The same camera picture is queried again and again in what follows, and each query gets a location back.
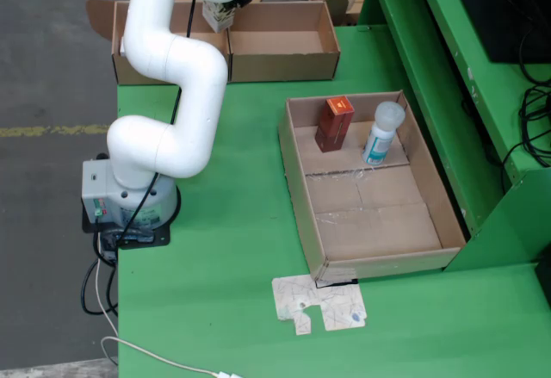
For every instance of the cow print hand cream box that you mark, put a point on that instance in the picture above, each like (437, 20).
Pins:
(218, 18)

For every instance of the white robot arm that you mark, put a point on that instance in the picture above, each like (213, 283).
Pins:
(189, 72)

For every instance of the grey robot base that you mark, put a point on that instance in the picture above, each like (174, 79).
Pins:
(92, 188)

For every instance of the divided cardboard box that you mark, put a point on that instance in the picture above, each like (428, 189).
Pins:
(280, 68)

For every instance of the tall white product box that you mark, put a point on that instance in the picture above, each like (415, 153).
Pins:
(122, 47)

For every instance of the dark red carton box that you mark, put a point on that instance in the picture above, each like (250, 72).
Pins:
(333, 128)

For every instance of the shallow cardboard tray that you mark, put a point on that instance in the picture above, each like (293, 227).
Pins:
(370, 231)

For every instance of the white bottle translucent cap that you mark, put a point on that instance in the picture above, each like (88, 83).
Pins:
(381, 137)

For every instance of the green metal shelf rack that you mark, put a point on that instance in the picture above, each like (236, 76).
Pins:
(473, 115)

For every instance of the black monitor with stand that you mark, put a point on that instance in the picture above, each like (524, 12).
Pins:
(499, 8)

